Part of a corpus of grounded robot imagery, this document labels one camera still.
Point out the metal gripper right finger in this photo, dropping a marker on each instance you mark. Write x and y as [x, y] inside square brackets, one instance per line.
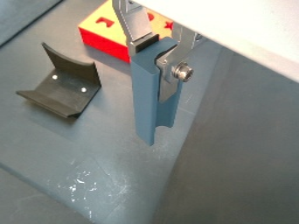
[174, 67]

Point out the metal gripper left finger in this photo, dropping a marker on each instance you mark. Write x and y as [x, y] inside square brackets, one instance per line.
[135, 23]

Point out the red shape sorting board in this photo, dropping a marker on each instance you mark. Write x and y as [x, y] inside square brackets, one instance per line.
[101, 32]

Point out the black curved holder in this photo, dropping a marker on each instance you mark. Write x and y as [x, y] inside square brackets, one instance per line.
[69, 86]

